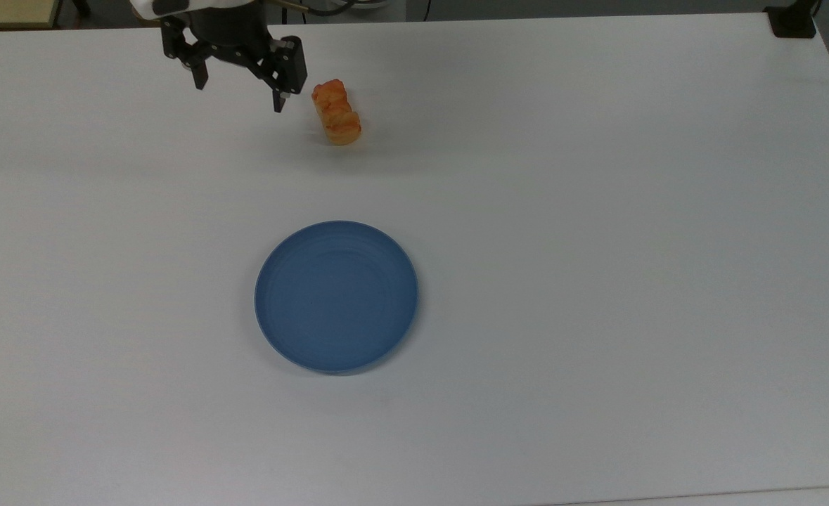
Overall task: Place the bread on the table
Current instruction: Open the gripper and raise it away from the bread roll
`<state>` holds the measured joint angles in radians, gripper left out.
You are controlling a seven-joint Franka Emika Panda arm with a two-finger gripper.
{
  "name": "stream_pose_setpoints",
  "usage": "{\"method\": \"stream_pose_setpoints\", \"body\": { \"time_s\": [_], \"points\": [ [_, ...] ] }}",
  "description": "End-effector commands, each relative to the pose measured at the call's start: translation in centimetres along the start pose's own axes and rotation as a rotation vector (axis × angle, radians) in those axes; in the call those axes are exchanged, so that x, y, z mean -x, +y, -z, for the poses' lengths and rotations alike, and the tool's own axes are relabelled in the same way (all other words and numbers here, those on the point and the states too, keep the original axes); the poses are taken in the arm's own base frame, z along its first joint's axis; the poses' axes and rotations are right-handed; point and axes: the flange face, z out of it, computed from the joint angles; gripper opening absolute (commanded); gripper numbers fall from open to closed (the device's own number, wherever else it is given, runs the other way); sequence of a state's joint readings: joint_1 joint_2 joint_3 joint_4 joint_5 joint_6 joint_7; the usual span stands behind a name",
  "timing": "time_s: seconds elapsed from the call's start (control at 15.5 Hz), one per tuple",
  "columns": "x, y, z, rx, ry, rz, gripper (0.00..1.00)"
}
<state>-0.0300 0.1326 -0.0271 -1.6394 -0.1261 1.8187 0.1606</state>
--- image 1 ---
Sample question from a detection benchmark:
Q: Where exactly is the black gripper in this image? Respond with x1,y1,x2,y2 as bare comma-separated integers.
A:
160,3,308,114

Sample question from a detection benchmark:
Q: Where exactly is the wooden desk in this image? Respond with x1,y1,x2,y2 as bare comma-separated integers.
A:
0,0,63,30

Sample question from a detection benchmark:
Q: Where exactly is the black camera stand with clamp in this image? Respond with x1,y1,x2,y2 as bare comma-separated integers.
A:
764,0,818,39

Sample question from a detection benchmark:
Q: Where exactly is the black cable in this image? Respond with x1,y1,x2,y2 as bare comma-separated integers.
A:
274,0,390,18

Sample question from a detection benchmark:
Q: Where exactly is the orange glazed bread roll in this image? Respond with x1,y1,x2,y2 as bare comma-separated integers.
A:
311,79,363,147

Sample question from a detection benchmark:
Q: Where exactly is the blue round plate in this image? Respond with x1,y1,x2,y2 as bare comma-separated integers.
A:
254,220,420,375

